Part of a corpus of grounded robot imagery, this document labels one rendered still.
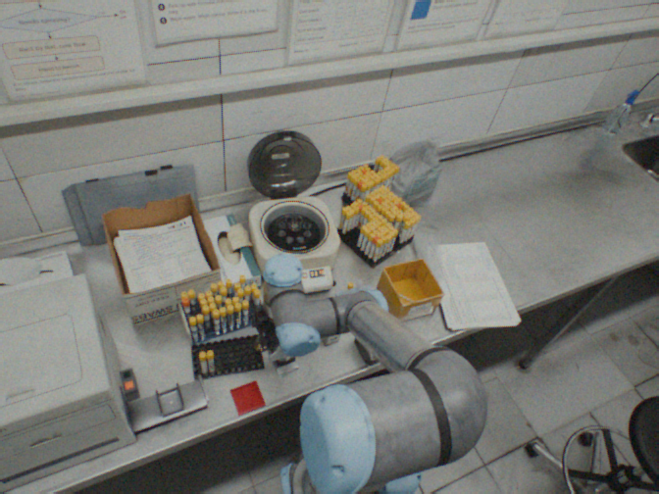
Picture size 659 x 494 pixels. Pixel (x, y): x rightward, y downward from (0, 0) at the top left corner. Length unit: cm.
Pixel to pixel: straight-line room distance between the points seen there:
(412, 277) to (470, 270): 19
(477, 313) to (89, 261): 111
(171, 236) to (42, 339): 53
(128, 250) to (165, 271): 12
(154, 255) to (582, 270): 133
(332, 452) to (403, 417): 9
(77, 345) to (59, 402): 11
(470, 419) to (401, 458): 9
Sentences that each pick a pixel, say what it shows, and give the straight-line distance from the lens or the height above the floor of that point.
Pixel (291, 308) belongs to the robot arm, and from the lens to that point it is 95.
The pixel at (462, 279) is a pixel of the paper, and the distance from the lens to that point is 158.
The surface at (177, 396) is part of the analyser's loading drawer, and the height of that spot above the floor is 92.
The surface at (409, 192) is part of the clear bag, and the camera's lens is 171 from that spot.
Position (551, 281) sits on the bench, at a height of 87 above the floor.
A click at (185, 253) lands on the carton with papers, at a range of 145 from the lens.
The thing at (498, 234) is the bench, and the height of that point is 88.
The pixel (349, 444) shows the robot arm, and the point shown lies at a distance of 57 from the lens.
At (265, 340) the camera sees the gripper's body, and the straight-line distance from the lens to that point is 113.
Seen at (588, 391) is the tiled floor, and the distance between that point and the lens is 273.
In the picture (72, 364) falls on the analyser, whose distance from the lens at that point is 105.
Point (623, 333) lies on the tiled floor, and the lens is 303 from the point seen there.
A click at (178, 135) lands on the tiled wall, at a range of 142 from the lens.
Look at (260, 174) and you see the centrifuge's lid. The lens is 152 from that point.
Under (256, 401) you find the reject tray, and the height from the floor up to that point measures 88.
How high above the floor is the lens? 207
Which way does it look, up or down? 50 degrees down
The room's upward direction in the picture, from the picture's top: 12 degrees clockwise
